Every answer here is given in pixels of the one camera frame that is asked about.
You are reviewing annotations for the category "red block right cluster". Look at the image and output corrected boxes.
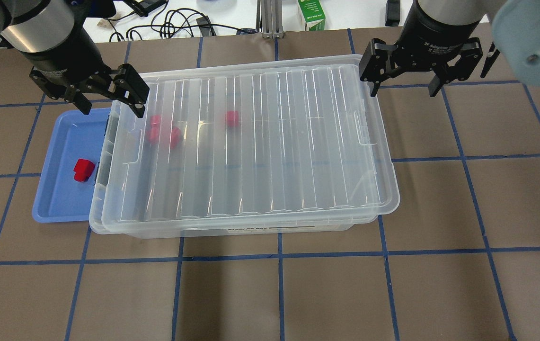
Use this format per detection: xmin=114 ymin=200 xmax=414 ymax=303
xmin=168 ymin=126 xmax=183 ymax=150

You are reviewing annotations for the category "red block upper cluster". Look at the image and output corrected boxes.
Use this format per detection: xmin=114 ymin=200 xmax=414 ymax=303
xmin=150 ymin=115 xmax=162 ymax=126

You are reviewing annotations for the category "black cables bundle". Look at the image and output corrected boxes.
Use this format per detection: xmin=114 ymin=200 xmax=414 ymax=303
xmin=104 ymin=0 xmax=251 ymax=42

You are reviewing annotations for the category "clear plastic storage box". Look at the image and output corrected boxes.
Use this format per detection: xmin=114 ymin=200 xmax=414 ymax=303
xmin=89 ymin=108 xmax=389 ymax=238

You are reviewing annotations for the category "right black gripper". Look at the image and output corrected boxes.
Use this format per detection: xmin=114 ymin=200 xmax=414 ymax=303
xmin=359 ymin=5 xmax=483 ymax=97

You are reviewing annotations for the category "blue plastic tray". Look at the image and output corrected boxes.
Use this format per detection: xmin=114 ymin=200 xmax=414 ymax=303
xmin=32 ymin=108 xmax=110 ymax=223

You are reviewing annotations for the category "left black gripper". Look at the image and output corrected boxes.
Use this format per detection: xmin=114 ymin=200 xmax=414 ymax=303
xmin=24 ymin=40 xmax=150 ymax=118

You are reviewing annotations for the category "green white carton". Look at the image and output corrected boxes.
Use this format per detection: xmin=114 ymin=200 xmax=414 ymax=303
xmin=296 ymin=0 xmax=326 ymax=32

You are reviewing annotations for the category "black power adapter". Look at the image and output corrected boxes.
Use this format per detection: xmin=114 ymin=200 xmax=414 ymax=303
xmin=384 ymin=0 xmax=400 ymax=27

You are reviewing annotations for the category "red block left cluster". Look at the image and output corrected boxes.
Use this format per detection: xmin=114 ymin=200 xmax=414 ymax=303
xmin=146 ymin=126 xmax=160 ymax=145

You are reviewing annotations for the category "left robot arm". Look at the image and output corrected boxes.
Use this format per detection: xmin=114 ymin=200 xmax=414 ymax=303
xmin=0 ymin=0 xmax=150 ymax=118

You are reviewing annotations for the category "clear plastic box lid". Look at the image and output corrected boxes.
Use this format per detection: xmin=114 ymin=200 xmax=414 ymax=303
xmin=89 ymin=54 xmax=400 ymax=238

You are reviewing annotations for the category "red block from tray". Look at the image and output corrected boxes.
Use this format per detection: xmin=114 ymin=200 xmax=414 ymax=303
xmin=73 ymin=158 xmax=95 ymax=183

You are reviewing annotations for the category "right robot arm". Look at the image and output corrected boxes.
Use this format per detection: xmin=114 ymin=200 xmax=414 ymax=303
xmin=359 ymin=0 xmax=540 ymax=97

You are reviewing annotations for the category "aluminium profile post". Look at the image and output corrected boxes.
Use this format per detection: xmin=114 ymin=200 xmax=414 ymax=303
xmin=257 ymin=0 xmax=283 ymax=39

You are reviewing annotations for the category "red block under lid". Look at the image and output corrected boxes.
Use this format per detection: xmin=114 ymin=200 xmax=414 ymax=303
xmin=225 ymin=110 xmax=240 ymax=128

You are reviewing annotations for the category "red block cluster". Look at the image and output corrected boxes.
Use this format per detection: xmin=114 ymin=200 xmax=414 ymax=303
xmin=146 ymin=126 xmax=160 ymax=145
xmin=168 ymin=126 xmax=183 ymax=150
xmin=150 ymin=115 xmax=162 ymax=126

